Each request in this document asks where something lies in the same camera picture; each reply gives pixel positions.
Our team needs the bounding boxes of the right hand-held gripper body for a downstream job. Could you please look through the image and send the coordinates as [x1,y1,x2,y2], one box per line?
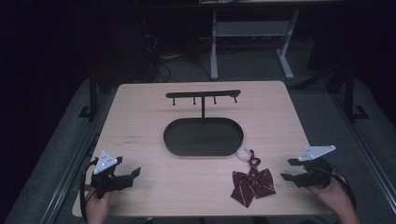
[293,144,337,189]

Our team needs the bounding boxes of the black stand post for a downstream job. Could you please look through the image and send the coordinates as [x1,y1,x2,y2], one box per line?
[343,65,370,123]
[78,69,101,123]

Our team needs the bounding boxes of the grey metal rail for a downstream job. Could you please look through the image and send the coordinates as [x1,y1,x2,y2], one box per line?
[328,90,396,204]
[38,90,120,224]

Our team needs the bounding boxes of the white metal stand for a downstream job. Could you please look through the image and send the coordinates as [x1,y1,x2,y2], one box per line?
[209,8,301,81]

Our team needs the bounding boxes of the dark red striped bow tie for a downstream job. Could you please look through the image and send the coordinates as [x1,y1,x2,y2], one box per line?
[230,145,277,209]

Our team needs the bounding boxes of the black hook stand with tray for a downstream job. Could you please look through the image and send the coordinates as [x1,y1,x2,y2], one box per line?
[163,89,245,158]

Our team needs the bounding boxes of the person's left hand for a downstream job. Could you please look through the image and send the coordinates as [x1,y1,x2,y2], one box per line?
[85,188,115,224]

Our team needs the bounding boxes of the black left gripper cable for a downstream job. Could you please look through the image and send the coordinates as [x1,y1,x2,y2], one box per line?
[79,158,100,222]

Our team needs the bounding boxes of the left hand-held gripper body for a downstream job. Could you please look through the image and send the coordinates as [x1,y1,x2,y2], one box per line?
[90,150,134,200]

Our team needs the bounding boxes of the black floor cables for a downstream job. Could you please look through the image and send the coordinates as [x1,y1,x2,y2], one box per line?
[136,31,213,83]

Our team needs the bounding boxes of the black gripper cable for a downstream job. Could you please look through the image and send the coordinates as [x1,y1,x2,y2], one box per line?
[79,158,100,222]
[323,161,358,210]

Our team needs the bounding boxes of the person's right hand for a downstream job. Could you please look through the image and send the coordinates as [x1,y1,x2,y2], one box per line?
[305,175,353,218]

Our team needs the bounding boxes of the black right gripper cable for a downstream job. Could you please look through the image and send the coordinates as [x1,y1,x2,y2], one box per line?
[323,161,358,210]

